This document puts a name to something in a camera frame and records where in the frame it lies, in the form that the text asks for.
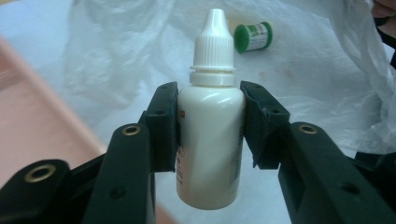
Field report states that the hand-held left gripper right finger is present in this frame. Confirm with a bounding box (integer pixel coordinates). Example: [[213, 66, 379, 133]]
[[239, 80, 396, 224]]

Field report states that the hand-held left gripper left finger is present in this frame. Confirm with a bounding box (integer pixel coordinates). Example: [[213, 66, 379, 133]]
[[81, 80, 180, 224]]

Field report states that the clear plastic smiley bag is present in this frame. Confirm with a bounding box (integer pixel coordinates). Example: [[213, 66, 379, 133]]
[[60, 0, 396, 157]]

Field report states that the pink plastic basket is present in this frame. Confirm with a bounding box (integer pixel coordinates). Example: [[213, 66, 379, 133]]
[[0, 36, 107, 189]]

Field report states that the small green and white jar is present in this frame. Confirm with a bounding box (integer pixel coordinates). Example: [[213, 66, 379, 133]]
[[233, 21, 275, 54]]

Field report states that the white table board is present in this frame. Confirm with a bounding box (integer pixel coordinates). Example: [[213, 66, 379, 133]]
[[0, 0, 76, 68]]

